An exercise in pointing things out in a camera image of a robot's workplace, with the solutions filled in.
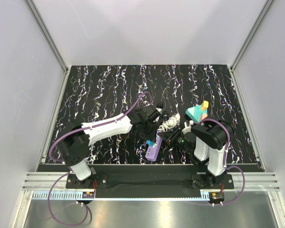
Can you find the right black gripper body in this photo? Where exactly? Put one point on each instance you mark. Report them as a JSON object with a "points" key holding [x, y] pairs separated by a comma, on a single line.
{"points": [[179, 141]]}

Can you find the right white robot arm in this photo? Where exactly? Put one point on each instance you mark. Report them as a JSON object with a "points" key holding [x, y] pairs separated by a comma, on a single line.
{"points": [[207, 143]]}

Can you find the small orange plug adapter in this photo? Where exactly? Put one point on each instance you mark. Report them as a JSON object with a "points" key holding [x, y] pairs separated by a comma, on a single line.
{"points": [[204, 106]]}

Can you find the light blue plug adapter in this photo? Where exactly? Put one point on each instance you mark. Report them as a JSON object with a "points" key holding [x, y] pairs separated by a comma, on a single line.
{"points": [[150, 143]]}

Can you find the aluminium frame rail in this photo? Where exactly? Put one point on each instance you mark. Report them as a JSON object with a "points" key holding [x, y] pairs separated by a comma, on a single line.
{"points": [[255, 181]]}

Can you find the teal triangular power strip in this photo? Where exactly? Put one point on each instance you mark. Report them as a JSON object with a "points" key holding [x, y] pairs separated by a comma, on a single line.
{"points": [[195, 113]]}

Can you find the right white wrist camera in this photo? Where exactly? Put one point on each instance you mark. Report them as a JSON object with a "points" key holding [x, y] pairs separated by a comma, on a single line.
{"points": [[187, 126]]}

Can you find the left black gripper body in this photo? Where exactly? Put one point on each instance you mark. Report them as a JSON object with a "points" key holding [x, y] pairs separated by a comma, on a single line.
{"points": [[150, 128]]}

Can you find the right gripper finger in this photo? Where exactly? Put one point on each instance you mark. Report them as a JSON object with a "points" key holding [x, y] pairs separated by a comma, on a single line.
{"points": [[176, 131], [167, 137]]}

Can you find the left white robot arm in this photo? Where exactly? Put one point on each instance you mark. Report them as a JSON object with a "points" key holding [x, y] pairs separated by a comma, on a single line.
{"points": [[76, 138]]}

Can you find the pink plug adapter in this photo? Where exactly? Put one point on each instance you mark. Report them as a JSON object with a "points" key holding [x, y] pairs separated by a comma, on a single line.
{"points": [[204, 115]]}

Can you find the white slotted cable duct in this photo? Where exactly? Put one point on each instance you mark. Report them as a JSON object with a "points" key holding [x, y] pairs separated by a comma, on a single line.
{"points": [[63, 195]]}

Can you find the purple power strip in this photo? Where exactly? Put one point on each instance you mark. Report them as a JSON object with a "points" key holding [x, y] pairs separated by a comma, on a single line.
{"points": [[152, 152]]}

